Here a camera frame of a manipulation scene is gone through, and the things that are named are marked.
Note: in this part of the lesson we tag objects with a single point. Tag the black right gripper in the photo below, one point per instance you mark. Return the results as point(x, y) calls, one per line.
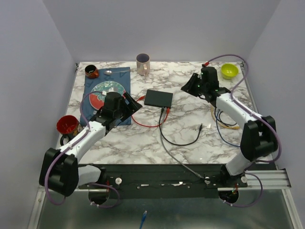
point(189, 86)

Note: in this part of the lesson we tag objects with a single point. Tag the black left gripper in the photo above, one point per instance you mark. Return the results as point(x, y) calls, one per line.
point(132, 108)

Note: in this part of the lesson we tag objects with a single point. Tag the black network switch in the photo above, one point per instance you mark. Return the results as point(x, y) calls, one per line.
point(158, 99)

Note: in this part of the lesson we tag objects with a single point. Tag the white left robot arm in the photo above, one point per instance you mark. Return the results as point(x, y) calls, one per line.
point(60, 170)

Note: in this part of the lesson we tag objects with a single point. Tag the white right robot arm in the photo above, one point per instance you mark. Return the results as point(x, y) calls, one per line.
point(259, 137)

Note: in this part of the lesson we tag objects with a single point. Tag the blue placemat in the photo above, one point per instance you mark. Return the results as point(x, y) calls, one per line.
point(123, 78)

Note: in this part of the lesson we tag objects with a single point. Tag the red and teal plate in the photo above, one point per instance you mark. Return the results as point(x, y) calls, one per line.
point(97, 99)

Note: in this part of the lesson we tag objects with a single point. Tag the lime green bowl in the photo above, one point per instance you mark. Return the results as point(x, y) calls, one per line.
point(229, 71)

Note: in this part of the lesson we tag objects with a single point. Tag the metal spoon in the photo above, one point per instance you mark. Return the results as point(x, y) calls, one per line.
point(109, 72)

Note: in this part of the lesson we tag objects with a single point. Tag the pink ceramic mug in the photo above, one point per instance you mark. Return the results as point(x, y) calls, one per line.
point(143, 64)

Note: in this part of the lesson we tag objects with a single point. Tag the small brown orange cup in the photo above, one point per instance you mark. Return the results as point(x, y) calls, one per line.
point(91, 71)

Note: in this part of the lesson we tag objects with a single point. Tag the red black patterned mug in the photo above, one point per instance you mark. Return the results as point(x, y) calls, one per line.
point(68, 126)

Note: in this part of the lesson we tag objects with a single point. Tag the black mounting base bar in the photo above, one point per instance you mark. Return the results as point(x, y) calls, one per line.
point(154, 181)

